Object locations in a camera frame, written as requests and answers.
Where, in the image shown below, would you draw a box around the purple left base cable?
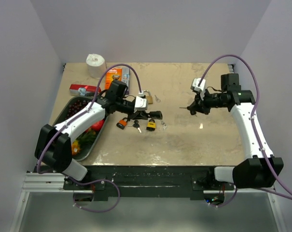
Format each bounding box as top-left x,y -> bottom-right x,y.
63,177 -> 121,213

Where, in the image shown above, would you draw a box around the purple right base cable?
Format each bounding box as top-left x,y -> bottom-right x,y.
208,187 -> 238,208

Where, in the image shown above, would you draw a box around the yellow padlock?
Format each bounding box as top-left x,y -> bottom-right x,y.
146,119 -> 156,131

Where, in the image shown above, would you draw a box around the orange razor box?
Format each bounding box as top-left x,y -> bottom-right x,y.
105,68 -> 122,89

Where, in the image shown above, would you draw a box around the red apple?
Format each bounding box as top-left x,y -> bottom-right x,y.
91,119 -> 105,131

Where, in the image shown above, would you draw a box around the white toilet paper roll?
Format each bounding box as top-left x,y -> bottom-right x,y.
86,54 -> 107,78

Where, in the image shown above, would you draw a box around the brass padlock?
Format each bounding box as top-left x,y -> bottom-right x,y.
143,90 -> 153,105

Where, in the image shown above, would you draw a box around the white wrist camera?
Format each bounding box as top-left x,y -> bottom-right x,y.
190,78 -> 206,93
134,90 -> 148,111

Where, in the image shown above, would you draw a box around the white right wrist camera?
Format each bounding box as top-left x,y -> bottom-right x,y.
190,78 -> 206,93

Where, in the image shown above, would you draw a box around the green leaves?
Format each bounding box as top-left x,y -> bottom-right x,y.
76,128 -> 97,146

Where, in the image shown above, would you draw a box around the red toothpaste box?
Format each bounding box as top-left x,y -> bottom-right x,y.
69,84 -> 97,97

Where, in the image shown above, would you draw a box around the orange padlock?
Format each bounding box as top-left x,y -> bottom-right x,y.
116,117 -> 130,130

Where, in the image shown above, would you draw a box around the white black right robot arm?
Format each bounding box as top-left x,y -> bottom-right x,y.
187,73 -> 284,190

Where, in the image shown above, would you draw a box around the black padlock with keys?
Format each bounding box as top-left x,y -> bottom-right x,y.
148,111 -> 163,120

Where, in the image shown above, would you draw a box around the dark red grape bunch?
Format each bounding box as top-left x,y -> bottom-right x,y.
66,100 -> 90,119

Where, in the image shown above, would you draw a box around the black head key set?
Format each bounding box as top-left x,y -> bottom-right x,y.
129,120 -> 142,133

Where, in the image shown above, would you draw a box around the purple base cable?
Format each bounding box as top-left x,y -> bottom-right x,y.
63,177 -> 121,213
208,187 -> 238,208

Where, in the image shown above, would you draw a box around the dark grey fruit tray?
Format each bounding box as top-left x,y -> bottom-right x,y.
53,96 -> 108,161

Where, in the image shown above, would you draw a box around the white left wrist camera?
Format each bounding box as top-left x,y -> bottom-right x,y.
134,90 -> 148,111

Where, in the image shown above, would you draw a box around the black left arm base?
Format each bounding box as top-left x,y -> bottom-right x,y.
63,167 -> 118,201

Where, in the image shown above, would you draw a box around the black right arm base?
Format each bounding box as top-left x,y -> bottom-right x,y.
191,166 -> 234,206

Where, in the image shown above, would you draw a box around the orange spiky fruit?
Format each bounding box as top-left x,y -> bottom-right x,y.
71,140 -> 81,156

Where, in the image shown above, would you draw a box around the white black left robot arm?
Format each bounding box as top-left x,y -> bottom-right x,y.
35,81 -> 148,189

